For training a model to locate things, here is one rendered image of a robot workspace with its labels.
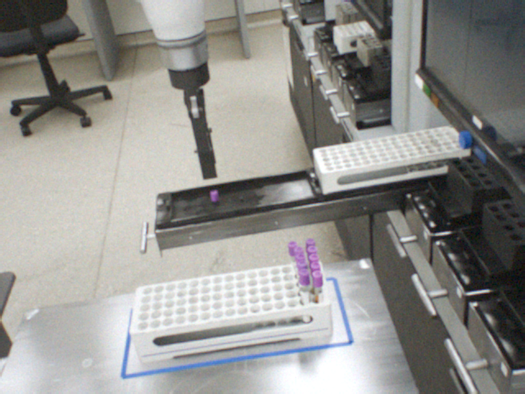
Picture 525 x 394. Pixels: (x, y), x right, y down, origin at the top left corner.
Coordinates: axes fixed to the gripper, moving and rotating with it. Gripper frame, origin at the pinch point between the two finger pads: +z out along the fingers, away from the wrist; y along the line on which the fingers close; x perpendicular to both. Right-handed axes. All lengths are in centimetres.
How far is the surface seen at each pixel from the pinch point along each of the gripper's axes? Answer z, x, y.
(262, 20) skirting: 87, -41, 348
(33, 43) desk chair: 39, 92, 221
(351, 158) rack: 4.1, -29.1, -2.9
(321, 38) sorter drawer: 9, -39, 79
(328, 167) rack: 4.1, -24.0, -4.7
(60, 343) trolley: 8.5, 26.3, -35.9
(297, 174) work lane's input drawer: 9.7, -18.4, 3.2
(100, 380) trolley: 8.5, 18.9, -44.8
